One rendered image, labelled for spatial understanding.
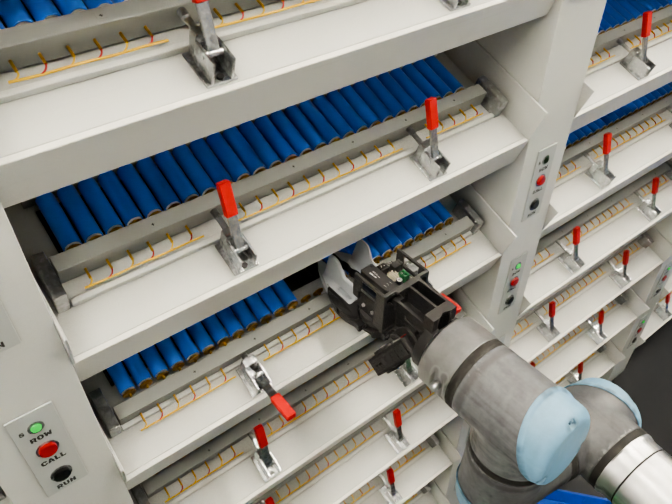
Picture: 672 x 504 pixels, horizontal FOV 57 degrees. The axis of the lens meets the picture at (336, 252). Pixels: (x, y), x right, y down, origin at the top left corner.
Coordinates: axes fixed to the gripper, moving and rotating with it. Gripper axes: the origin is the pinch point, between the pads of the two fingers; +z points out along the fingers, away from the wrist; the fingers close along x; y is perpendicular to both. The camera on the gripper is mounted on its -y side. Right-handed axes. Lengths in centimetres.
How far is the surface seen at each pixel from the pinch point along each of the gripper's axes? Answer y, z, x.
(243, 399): -5.9, -6.8, 18.9
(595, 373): -86, -10, -88
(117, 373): -0.7, 1.7, 29.8
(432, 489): -83, -6, -26
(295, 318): -1.9, -3.2, 8.4
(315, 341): -5.3, -5.5, 7.1
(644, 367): -97, -15, -111
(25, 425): 9.8, -7.5, 39.8
